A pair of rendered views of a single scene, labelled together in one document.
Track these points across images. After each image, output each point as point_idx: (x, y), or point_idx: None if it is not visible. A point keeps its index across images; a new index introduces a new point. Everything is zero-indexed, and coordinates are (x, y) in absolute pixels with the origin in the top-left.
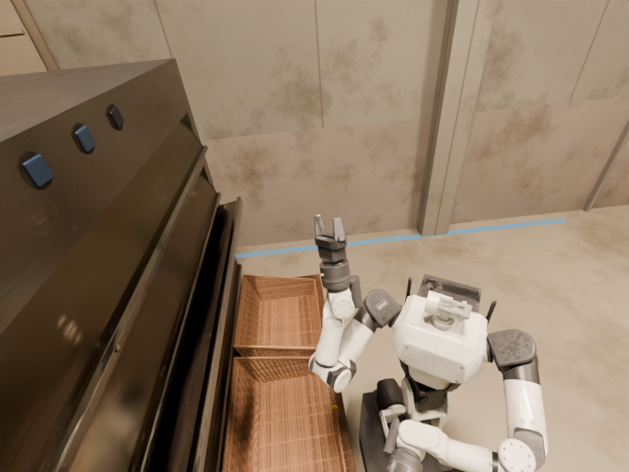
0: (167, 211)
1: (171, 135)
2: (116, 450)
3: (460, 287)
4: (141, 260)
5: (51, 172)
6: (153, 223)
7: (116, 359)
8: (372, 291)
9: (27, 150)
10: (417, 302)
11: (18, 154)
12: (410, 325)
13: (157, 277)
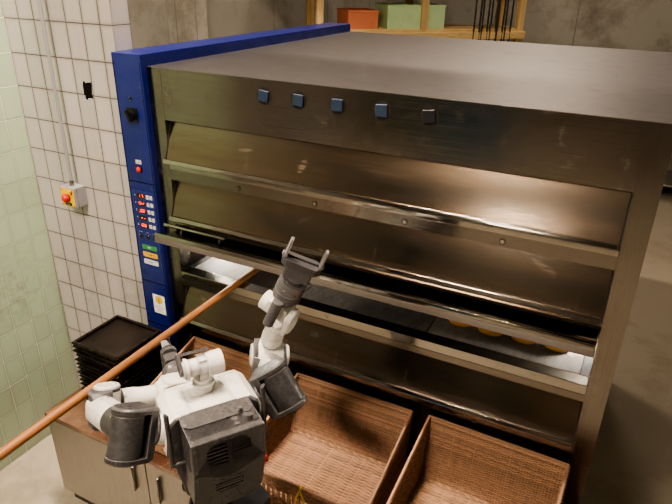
0: (425, 205)
1: (554, 187)
2: (279, 227)
3: (214, 434)
4: (360, 194)
5: (341, 109)
6: (400, 195)
7: (310, 206)
8: (282, 359)
9: (340, 95)
10: (239, 390)
11: (334, 94)
12: (228, 371)
13: (387, 232)
